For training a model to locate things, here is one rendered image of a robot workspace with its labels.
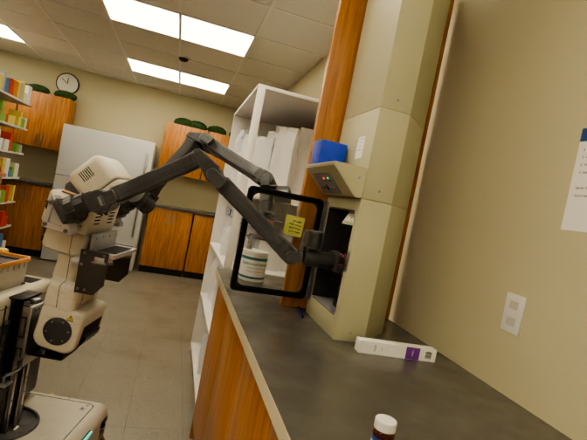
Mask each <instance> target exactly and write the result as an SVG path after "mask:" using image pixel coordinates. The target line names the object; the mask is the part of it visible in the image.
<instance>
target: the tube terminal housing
mask: <svg viewBox="0 0 587 440"><path fill-rule="evenodd" d="M423 133H424V129H423V128H422V127H421V126H419V124H418V123H417V122H416V121H415V120H414V119H413V118H412V117H411V116H410V115H409V114H406V113H400V112H397V111H394V110H390V109H387V108H384V107H379V108H376V109H373V110H371V111H368V112H366V113H362V114H359V115H357V116H355V117H352V118H349V119H347V120H344V121H343V125H342V133H341V138H340V142H339V143H341V144H345V145H348V147H347V152H346V156H345V161H344V162H345V163H348V164H352V165H356V166H360V167H364V168H367V174H366V178H365V183H364V187H363V195H362V197H361V198H354V197H344V196H328V202H329V206H328V210H329V208H332V209H337V210H345V211H350V210H354V211H355V218H354V222H353V227H352V231H351V236H350V240H349V248H348V251H350V255H349V263H348V268H347V271H346V272H343V274H342V282H341V287H340V291H339V296H338V300H337V305H336V309H335V314H334V315H333V314H332V313H331V312H329V311H328V310H327V309H326V308H325V307H324V306H322V305H321V304H320V303H319V302H318V301H317V300H315V299H314V298H313V297H312V296H313V295H312V293H311V297H310V300H309V299H308V300H307V308H306V312H307V313H308V314H309V316H310V317H311V318H312V319H313V320H314V321H315V322H316V323H317V324H318V325H319V326H320V327H321V328H322V329H323V330H324V331H325V332H326V333H327V334H328V335H329V336H330V337H331V338H332V339H333V340H343V341H351V342H356V336H359V337H365V338H374V337H376V336H378V335H379V334H381V333H382V331H383V323H384V320H385V315H386V311H387V306H388V302H389V297H390V290H391V286H392V281H393V277H394V272H395V269H396V264H397V256H398V252H399V247H400V244H401V239H402V235H403V230H404V222H405V218H406V214H407V210H408V205H409V201H410V196H411V188H412V184H413V180H414V175H415V171H416V166H417V162H418V155H419V150H420V146H421V141H422V137H423ZM364 135H366V137H365V142H364V146H363V154H362V159H355V154H356V146H357V142H358V137H360V136H364Z"/></svg>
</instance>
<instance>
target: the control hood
mask: <svg viewBox="0 0 587 440"><path fill-rule="evenodd" d="M306 167H307V170H308V172H309V173H310V175H311V176H312V177H313V179H314V181H315V182H316V184H317V186H318V187H319V189H320V191H321V193H322V194H323V195H327V196H344V197H354V198H361V197H362V195H363V187H364V183H365V178H366V174H367V168H364V167H360V166H356V165H352V164H348V163H345V162H338V161H332V162H320V163H313V164H307V165H306ZM317 173H329V174H331V176H332V178H333V179H334V181H335V183H336V185H337V187H338V188H339V190H340V191H341V192H342V193H341V194H336V193H324V192H323V191H322V189H321V187H320V185H319V183H318V182H317V181H316V180H315V178H314V176H313V174H317Z"/></svg>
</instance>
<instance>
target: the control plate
mask: <svg viewBox="0 0 587 440"><path fill-rule="evenodd" d="M313 176H314V178H315V180H316V181H317V182H318V183H319V185H320V187H321V186H322V187H323V186H325V187H326V184H327V185H328V187H329V186H330V187H333V188H332V189H331V188H329V189H330V190H328V188H327V187H326V189H324V188H321V189H322V191H323V192H324V193H336V194H341V193H342V192H341V191H340V190H339V188H338V187H337V185H336V183H335V181H334V179H333V178H332V176H331V174H329V173H317V174H313ZM323 177H324V178H325V180H324V179H323ZM327 177H328V178H327ZM334 186H335V189H334Z"/></svg>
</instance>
